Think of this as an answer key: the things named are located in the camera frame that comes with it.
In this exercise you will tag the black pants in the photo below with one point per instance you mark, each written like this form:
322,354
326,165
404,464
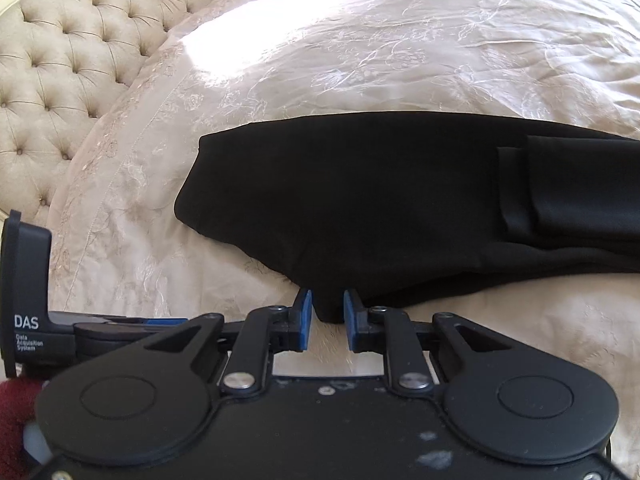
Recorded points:
350,200

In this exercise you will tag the cream embroidered bedspread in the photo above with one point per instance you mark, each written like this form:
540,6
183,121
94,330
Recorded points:
380,45

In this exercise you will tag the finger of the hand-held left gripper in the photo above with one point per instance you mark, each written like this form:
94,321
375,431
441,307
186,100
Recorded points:
100,335

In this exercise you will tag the cream tufted headboard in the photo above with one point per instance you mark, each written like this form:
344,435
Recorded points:
75,60

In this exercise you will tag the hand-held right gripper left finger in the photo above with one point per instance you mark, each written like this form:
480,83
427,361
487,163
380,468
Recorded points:
303,322

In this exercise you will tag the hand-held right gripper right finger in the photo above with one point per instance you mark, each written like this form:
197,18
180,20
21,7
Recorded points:
351,322

